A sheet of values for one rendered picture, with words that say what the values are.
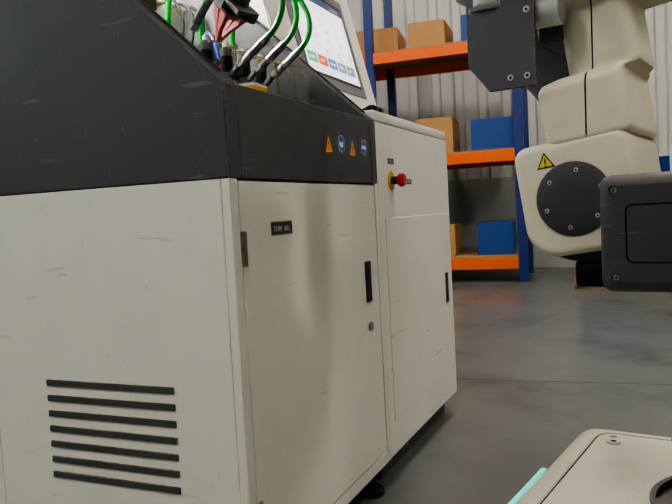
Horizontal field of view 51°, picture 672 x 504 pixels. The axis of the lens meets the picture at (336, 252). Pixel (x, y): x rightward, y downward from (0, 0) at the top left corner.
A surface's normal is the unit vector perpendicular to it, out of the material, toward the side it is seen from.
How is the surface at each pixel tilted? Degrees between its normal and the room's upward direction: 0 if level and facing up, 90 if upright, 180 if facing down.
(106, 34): 90
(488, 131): 90
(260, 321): 90
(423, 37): 90
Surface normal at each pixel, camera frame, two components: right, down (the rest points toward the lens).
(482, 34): -0.56, 0.07
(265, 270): 0.91, -0.03
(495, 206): -0.32, 0.07
